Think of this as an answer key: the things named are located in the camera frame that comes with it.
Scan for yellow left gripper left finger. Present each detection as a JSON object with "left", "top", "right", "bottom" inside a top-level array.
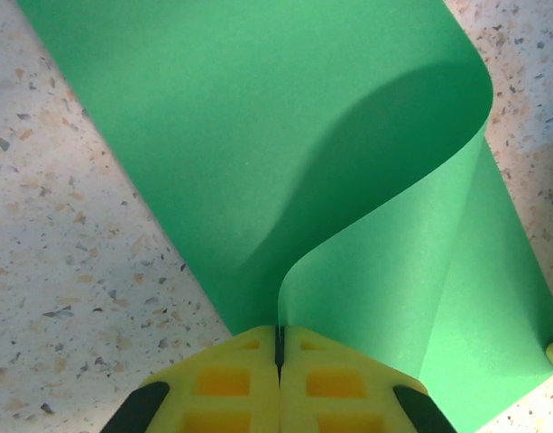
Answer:
[{"left": 99, "top": 325, "right": 281, "bottom": 433}]

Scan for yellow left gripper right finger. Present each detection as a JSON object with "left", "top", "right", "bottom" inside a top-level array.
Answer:
[{"left": 278, "top": 325, "right": 457, "bottom": 433}]

